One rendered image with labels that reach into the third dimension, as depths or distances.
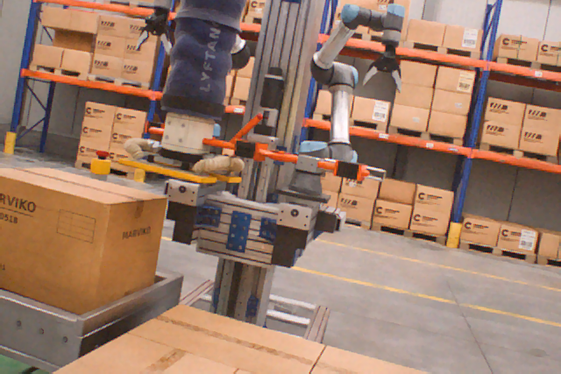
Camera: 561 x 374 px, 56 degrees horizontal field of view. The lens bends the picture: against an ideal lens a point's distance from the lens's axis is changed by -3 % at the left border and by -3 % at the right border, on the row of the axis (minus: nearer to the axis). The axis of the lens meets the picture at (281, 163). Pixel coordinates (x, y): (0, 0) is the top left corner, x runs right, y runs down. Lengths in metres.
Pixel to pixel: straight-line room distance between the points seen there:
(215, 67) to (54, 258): 0.85
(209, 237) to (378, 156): 8.00
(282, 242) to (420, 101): 6.94
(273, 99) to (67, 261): 1.16
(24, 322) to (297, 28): 1.70
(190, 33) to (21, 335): 1.13
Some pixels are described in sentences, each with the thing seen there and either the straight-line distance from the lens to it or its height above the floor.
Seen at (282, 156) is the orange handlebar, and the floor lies 1.20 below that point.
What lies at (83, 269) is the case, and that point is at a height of 0.71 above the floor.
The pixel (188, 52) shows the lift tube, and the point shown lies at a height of 1.48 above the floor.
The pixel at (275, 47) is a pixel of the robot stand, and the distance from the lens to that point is 2.65.
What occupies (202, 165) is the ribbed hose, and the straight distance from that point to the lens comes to 1.79.
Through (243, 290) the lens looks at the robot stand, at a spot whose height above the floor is 0.52.
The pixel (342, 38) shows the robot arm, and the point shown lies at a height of 1.72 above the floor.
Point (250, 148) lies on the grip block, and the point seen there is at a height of 1.21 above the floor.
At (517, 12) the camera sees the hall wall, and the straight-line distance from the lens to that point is 10.91.
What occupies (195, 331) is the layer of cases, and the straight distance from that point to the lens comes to 1.99.
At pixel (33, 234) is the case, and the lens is 2.06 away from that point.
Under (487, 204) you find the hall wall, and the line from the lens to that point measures 10.54.
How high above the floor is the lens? 1.27
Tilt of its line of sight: 3 degrees down
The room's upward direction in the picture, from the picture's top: 11 degrees clockwise
